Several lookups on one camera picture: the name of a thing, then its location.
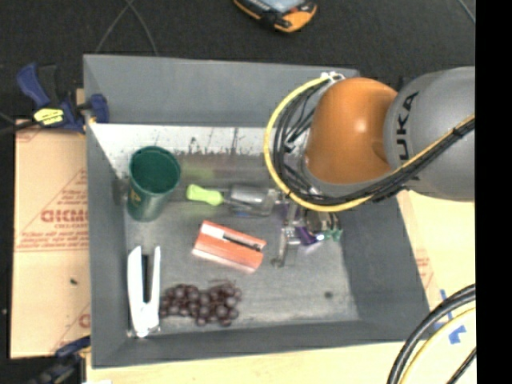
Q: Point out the white plastic tongs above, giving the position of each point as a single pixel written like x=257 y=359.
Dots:
x=140 y=310

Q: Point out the clear glass jar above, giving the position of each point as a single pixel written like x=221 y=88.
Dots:
x=251 y=201

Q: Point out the brown cardboard board, red print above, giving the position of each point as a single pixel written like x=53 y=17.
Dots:
x=48 y=214

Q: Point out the dark purple grape bunch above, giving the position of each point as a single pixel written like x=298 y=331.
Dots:
x=202 y=304

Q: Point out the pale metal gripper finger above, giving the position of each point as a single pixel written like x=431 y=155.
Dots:
x=281 y=250
x=293 y=250

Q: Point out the red-brown flat block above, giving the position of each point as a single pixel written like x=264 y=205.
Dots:
x=230 y=248

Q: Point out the grey metal bin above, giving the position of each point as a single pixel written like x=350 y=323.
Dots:
x=296 y=294

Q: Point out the dark green cup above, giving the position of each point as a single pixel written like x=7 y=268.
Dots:
x=150 y=182

